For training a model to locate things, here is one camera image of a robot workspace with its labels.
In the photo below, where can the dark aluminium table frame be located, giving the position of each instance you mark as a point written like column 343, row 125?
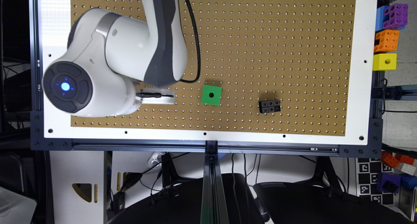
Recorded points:
column 52, row 128

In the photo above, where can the white cabinet panel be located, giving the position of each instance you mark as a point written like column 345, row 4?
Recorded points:
column 79, row 186

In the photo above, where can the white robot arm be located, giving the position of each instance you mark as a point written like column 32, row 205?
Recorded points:
column 114, row 63

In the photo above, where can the black office chair left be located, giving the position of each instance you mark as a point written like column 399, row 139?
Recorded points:
column 180, row 200

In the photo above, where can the blue block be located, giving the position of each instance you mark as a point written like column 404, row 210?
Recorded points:
column 381, row 18

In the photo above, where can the fiducial marker board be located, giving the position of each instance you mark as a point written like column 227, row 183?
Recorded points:
column 366, row 180

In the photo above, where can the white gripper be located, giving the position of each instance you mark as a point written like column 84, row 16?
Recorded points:
column 156, row 96

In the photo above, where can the black block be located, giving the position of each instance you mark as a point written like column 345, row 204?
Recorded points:
column 269, row 106

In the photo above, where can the green cube block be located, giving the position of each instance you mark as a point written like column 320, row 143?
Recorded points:
column 211, row 95

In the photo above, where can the black office chair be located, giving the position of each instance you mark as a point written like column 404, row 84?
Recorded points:
column 180, row 200
column 321, row 199

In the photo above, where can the black office chair right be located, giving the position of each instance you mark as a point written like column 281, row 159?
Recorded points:
column 321, row 199

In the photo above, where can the purple block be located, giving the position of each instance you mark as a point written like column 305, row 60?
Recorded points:
column 397, row 16
column 388, row 182

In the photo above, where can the brown pegboard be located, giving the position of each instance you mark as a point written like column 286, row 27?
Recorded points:
column 295, row 51

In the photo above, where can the purple block lower right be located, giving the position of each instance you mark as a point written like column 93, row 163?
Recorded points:
column 388, row 182

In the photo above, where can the orange block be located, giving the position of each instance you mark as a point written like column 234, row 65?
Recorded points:
column 387, row 40
column 389, row 160

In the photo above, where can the yellow cube block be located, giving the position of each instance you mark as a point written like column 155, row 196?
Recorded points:
column 384, row 61

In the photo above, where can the orange block lower right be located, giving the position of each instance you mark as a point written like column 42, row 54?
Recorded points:
column 389, row 160

